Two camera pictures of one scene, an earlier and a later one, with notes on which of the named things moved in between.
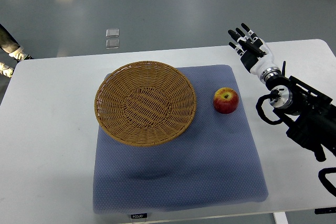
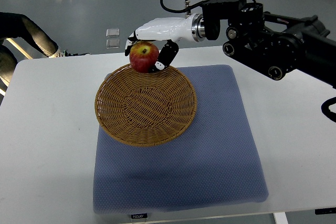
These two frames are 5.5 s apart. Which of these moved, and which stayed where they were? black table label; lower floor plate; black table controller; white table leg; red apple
Moved: red apple
Stayed: black table controller; black table label; lower floor plate; white table leg
